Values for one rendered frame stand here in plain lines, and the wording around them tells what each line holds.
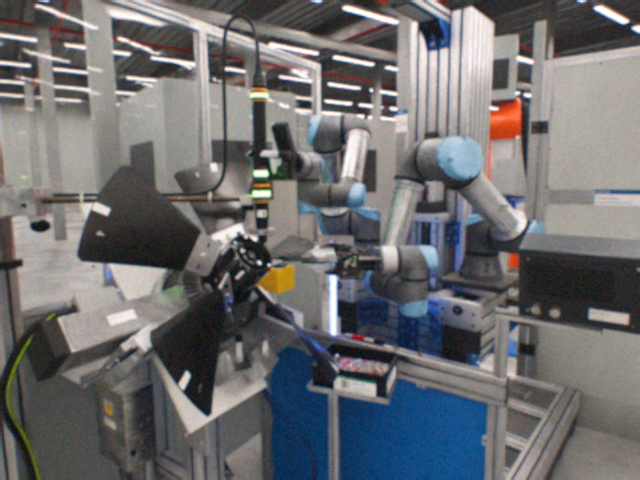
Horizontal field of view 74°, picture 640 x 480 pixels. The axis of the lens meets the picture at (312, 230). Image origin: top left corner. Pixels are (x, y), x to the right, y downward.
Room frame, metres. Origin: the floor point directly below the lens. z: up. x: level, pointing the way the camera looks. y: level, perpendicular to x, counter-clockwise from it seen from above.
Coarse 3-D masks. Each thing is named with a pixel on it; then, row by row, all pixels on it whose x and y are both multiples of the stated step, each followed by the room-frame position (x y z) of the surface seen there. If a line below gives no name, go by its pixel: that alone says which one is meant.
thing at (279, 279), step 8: (272, 272) 1.51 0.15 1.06; (280, 272) 1.50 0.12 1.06; (288, 272) 1.54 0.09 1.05; (264, 280) 1.53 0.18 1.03; (272, 280) 1.51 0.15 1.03; (280, 280) 1.50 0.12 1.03; (288, 280) 1.54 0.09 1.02; (264, 288) 1.53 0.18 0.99; (272, 288) 1.51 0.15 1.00; (280, 288) 1.50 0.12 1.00; (288, 288) 1.54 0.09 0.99
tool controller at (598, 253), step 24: (528, 240) 1.05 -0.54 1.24; (552, 240) 1.03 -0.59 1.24; (576, 240) 1.01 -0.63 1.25; (600, 240) 0.99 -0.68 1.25; (624, 240) 0.97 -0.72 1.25; (528, 264) 1.01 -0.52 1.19; (552, 264) 0.98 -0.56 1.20; (576, 264) 0.95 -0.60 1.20; (600, 264) 0.92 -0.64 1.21; (624, 264) 0.89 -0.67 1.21; (528, 288) 1.02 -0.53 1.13; (552, 288) 0.99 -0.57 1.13; (576, 288) 0.96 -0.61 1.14; (600, 288) 0.93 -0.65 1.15; (624, 288) 0.90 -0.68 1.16; (528, 312) 1.04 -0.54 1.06; (552, 312) 0.98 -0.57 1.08; (576, 312) 0.97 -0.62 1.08; (600, 312) 0.94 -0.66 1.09; (624, 312) 0.91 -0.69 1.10
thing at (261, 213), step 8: (256, 64) 1.11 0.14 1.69; (256, 72) 1.11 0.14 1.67; (256, 80) 1.10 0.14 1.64; (264, 80) 1.11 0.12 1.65; (256, 208) 1.10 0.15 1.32; (264, 208) 1.10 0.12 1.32; (256, 216) 1.10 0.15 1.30; (264, 216) 1.10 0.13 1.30; (256, 224) 1.11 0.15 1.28; (264, 224) 1.10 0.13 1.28; (264, 240) 1.10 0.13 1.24
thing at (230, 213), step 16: (176, 176) 1.20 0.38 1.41; (192, 176) 1.21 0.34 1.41; (208, 176) 1.21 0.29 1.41; (240, 176) 1.23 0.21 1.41; (224, 192) 1.17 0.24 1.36; (240, 192) 1.18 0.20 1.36; (208, 208) 1.14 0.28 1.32; (224, 208) 1.14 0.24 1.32; (240, 208) 1.14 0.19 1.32; (208, 224) 1.12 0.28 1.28; (224, 224) 1.11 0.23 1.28
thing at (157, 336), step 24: (216, 288) 0.89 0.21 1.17; (192, 312) 0.80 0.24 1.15; (216, 312) 0.88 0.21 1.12; (168, 336) 0.73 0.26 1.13; (192, 336) 0.78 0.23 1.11; (216, 336) 0.87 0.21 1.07; (168, 360) 0.71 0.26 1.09; (192, 360) 0.76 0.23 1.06; (216, 360) 0.86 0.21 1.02; (192, 384) 0.75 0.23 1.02
